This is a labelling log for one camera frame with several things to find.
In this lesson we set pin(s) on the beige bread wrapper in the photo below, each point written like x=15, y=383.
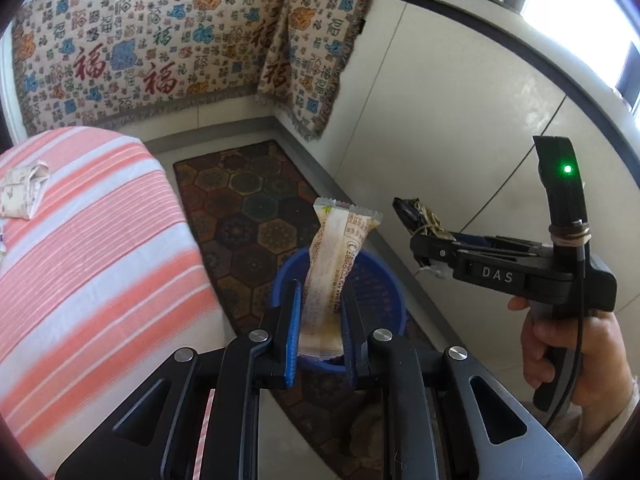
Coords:
x=343, y=229

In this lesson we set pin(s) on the folded patterned paper box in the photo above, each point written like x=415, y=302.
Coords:
x=22, y=190

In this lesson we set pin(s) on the blue plastic trash basket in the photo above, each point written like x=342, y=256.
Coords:
x=373, y=300

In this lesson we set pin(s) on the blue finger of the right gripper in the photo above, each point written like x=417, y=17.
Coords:
x=504, y=243

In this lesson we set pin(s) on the white kitchen cabinet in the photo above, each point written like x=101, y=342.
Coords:
x=441, y=101

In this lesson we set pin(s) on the patterned fu character blanket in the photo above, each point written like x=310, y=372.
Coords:
x=109, y=62

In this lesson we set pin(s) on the pink striped tablecloth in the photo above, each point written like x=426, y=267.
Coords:
x=98, y=288

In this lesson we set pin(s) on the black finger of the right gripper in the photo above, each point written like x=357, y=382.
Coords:
x=432, y=255

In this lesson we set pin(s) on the hexagon patterned floor mat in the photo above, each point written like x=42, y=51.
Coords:
x=250, y=210

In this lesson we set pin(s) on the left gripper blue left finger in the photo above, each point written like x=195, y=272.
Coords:
x=196, y=415

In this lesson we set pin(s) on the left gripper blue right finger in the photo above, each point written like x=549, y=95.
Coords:
x=444, y=415

